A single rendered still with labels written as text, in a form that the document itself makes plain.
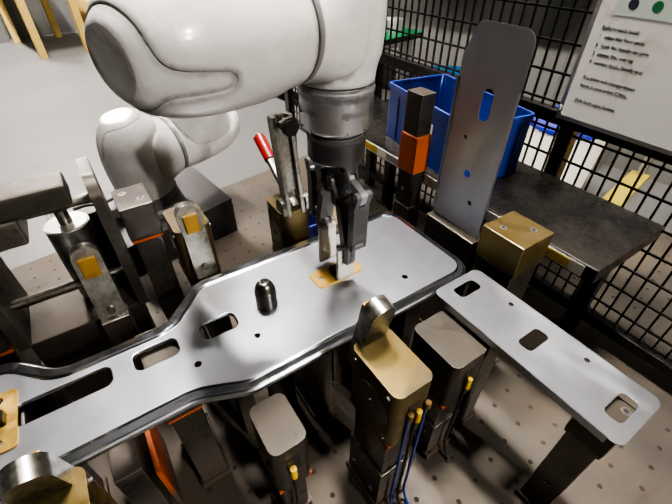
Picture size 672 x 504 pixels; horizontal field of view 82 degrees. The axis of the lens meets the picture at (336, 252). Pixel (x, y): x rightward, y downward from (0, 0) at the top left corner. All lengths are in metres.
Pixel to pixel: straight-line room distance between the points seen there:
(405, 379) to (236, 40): 0.37
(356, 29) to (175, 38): 0.18
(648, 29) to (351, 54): 0.57
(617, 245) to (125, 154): 1.06
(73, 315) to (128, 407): 0.25
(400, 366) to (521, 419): 0.46
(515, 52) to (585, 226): 0.34
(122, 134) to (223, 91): 0.79
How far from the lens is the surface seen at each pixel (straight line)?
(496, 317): 0.63
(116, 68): 0.34
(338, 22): 0.41
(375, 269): 0.66
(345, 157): 0.49
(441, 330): 0.61
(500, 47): 0.66
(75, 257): 0.64
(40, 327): 0.76
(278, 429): 0.50
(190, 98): 0.33
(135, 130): 1.11
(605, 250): 0.78
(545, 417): 0.93
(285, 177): 0.67
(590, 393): 0.60
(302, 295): 0.61
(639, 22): 0.88
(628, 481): 0.94
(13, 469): 0.44
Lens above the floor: 1.44
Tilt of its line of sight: 40 degrees down
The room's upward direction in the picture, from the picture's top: straight up
